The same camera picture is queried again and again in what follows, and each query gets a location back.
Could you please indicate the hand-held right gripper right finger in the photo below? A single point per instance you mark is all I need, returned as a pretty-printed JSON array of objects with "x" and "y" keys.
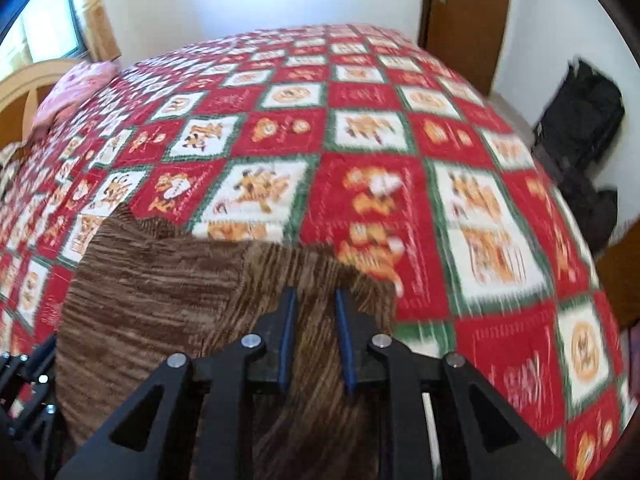
[{"x": 346, "y": 345}]

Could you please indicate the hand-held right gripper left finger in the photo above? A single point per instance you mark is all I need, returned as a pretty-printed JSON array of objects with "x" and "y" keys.
[{"x": 286, "y": 345}]

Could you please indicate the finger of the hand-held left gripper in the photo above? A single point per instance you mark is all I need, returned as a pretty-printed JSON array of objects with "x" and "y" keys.
[
  {"x": 30, "y": 360},
  {"x": 42, "y": 415}
]

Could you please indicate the brown striped garment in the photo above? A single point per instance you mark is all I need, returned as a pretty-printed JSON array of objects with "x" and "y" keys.
[{"x": 165, "y": 300}]

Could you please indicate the red checked printed blanket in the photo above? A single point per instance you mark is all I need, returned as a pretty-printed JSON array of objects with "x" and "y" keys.
[{"x": 380, "y": 160}]

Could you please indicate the pink pillow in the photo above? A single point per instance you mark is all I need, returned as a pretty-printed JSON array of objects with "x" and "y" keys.
[{"x": 75, "y": 90}]

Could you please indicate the wooden headboard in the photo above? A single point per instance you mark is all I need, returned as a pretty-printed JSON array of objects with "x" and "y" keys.
[{"x": 30, "y": 80}]

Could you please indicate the black backpack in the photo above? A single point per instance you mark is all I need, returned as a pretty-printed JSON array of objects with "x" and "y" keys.
[{"x": 580, "y": 125}]

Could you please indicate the yellow patterned curtain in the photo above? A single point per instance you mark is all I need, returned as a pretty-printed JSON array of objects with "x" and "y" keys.
[{"x": 102, "y": 30}]

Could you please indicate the window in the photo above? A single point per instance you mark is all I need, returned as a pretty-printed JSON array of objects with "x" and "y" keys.
[{"x": 45, "y": 20}]

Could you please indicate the wooden door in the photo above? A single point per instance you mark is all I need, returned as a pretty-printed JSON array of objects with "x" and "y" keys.
[{"x": 465, "y": 20}]

